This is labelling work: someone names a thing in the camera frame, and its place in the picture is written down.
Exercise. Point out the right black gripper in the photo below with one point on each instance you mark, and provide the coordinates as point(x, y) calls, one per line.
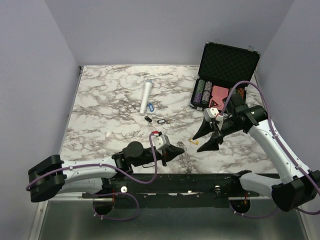
point(212, 145)

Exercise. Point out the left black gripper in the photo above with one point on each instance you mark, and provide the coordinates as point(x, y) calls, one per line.
point(169, 154)

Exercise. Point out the yellow key tag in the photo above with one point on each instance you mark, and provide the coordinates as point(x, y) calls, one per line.
point(195, 142)

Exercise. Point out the large metal keyring disc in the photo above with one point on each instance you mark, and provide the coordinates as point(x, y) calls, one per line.
point(184, 160)

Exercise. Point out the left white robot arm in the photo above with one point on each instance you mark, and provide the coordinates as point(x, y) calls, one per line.
point(54, 176)

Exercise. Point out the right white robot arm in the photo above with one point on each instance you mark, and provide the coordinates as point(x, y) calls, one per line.
point(296, 184)

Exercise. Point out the black key tag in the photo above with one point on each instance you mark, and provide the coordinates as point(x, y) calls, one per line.
point(161, 121)

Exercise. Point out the black key fob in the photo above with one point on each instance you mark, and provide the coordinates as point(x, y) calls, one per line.
point(148, 119)

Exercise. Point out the pink playing card deck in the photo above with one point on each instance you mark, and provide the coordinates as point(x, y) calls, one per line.
point(218, 93)

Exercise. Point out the blue key tag far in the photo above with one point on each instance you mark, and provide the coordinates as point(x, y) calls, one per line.
point(151, 107)

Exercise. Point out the black poker chip case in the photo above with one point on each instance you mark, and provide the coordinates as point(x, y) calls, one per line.
point(224, 66)

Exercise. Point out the white microphone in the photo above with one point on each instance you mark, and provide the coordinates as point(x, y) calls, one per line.
point(145, 96)

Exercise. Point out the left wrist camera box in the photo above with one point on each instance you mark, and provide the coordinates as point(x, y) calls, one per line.
point(161, 142)

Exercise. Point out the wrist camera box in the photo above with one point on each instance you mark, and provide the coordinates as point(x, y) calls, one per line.
point(161, 142)
point(212, 113)

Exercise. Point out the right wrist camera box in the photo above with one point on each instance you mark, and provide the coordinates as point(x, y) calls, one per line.
point(212, 113)

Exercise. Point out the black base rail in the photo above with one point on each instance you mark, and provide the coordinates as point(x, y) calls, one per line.
point(169, 191)

